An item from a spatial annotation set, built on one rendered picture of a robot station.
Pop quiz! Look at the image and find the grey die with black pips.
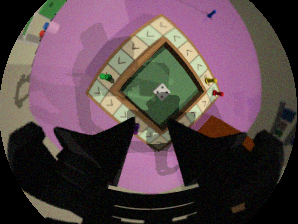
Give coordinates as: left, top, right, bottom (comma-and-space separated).
152, 83, 170, 101

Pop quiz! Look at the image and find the green game pawn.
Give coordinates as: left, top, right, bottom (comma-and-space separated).
98, 73, 112, 81

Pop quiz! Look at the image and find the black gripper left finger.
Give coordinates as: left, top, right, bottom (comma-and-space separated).
53, 117, 136, 186

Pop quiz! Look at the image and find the red pawn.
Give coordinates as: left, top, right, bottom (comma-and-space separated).
212, 89, 223, 97

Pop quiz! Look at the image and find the yellow game pawn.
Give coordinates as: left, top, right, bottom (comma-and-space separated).
205, 77, 217, 84

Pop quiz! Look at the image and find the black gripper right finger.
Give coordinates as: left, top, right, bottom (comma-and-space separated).
168, 119, 247, 186

